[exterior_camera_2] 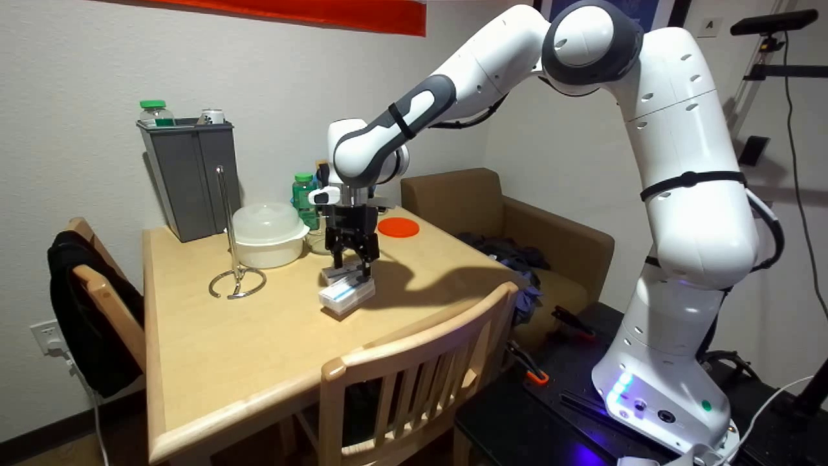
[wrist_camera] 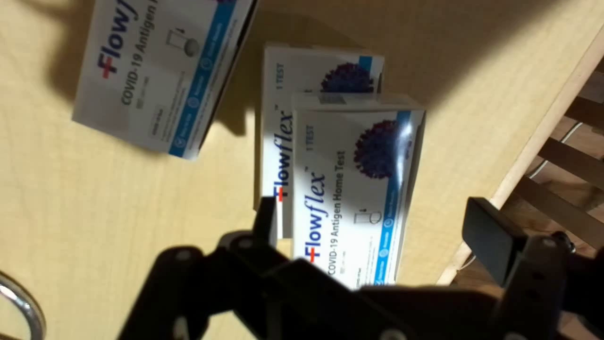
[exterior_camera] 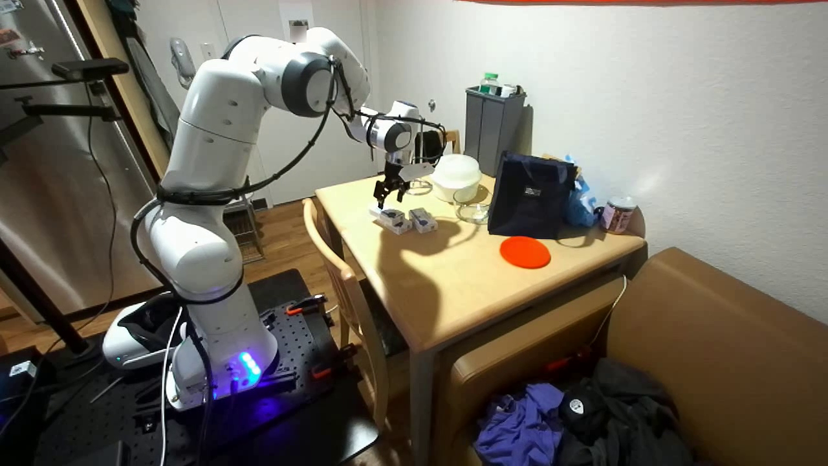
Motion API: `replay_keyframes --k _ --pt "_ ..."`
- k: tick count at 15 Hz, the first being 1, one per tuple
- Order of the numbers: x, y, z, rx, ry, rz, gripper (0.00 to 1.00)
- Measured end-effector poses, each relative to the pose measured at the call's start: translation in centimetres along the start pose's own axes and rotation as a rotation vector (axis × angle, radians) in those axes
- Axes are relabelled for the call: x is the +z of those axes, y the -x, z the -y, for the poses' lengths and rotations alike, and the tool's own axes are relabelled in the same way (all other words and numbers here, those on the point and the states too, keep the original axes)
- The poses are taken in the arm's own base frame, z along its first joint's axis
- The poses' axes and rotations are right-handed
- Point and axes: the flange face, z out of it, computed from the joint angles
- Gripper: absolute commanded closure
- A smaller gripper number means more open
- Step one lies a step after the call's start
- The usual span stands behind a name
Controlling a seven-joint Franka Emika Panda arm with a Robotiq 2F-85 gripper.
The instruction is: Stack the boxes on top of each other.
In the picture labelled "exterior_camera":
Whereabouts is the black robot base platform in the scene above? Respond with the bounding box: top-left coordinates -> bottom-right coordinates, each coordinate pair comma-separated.
34,266 -> 383,466

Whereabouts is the orange round lid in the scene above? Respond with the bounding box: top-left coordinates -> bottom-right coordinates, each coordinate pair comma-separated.
497,232 -> 553,272

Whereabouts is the small grey box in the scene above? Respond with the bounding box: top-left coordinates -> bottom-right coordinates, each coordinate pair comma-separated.
5,359 -> 39,383

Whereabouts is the blue plastic bag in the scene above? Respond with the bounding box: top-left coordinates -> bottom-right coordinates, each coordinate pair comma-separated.
566,171 -> 604,231

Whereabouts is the grey plastic bin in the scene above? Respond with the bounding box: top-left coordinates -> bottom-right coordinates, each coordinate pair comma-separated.
463,82 -> 532,179

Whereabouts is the purple cloth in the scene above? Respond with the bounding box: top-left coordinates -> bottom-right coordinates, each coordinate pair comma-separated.
474,381 -> 566,466

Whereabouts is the leaning wooden plank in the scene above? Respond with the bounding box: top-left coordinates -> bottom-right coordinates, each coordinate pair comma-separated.
71,0 -> 171,176

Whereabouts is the white lidded plastic bowl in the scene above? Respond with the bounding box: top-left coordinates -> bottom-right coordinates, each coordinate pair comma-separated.
430,152 -> 484,206

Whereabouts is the clear glass bowl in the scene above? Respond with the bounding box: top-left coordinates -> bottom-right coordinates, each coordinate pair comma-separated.
453,191 -> 494,227

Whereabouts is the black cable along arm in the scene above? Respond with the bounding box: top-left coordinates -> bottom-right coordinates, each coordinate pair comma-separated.
127,59 -> 346,286

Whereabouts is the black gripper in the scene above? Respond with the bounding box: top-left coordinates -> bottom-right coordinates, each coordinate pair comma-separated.
370,149 -> 413,210

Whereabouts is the black camera stand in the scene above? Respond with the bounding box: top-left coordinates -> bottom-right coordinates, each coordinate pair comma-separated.
0,55 -> 131,352

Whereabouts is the brown armchair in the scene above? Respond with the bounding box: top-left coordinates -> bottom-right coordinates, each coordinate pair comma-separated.
430,244 -> 828,466

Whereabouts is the orange-handled clamp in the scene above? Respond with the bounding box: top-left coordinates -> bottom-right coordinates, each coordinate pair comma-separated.
282,293 -> 331,319
307,346 -> 357,383

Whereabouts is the small pinkish jar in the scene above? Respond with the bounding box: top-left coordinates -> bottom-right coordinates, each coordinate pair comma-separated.
599,197 -> 647,238

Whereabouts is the stainless steel appliance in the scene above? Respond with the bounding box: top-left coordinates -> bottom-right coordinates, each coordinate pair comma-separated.
0,0 -> 165,327

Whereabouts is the wooden slat-back chair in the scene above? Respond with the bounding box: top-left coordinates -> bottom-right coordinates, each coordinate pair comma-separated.
300,194 -> 390,435

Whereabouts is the small wooden side table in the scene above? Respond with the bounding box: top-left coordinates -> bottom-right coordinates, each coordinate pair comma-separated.
224,197 -> 267,257

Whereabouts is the dark navy bag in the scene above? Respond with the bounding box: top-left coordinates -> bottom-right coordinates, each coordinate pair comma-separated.
485,152 -> 580,240

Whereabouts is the grey round floor device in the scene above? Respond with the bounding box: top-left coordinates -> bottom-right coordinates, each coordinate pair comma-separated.
101,295 -> 188,373

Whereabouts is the black clothes pile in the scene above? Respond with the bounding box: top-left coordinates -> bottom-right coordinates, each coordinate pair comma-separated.
553,356 -> 692,466

